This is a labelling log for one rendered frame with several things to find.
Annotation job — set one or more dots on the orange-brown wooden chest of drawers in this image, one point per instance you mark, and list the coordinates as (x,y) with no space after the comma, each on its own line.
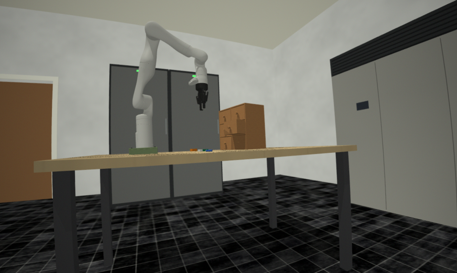
(254,125)

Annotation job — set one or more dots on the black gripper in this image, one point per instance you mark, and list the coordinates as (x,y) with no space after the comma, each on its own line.
(202,95)

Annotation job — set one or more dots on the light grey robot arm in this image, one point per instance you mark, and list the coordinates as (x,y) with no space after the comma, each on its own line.
(155,33)

